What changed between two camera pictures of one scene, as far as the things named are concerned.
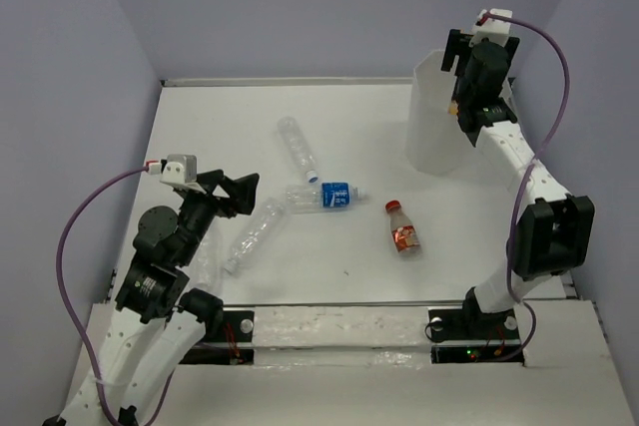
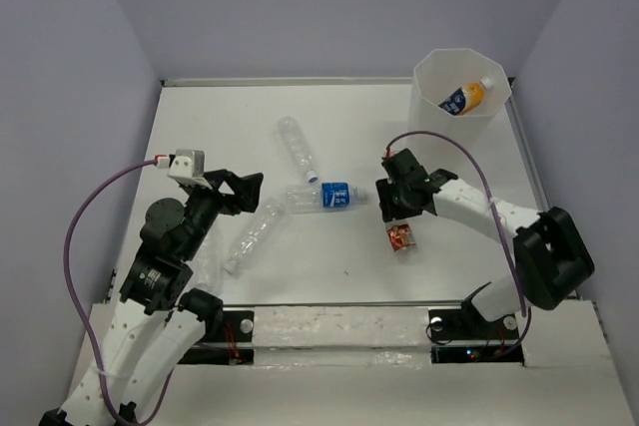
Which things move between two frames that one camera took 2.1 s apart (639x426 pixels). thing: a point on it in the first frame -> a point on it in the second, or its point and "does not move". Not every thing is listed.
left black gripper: (243, 190) does not move
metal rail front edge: (343, 304) does not move
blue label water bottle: (321, 198) does not move
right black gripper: (457, 44) -> (389, 211)
